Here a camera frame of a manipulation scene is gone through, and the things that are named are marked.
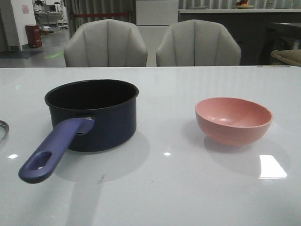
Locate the pink plastic bowl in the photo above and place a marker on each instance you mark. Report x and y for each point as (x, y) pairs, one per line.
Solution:
(232, 121)

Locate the glass lid blue knob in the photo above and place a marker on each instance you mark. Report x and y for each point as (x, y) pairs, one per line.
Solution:
(4, 129)

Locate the dark blue saucepan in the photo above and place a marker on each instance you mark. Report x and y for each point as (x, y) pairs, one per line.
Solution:
(87, 116)

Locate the right beige upholstered chair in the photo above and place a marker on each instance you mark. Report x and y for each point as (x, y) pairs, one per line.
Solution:
(198, 43)

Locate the beige upholstered chair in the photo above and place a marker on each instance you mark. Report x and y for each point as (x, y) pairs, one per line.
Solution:
(106, 43)
(198, 43)

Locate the left beige upholstered chair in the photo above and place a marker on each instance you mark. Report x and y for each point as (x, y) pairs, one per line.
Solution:
(106, 43)

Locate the white cabinet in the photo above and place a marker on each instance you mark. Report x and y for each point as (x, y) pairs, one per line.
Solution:
(152, 19)

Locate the dark grey counter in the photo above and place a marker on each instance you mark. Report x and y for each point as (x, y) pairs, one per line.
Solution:
(257, 31)

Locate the fruit plate on counter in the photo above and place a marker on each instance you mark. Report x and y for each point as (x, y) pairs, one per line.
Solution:
(243, 4)

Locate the red trash bin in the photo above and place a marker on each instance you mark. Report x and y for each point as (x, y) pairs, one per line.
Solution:
(33, 36)

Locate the beige cushion at right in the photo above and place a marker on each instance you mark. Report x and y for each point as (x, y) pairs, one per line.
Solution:
(289, 57)

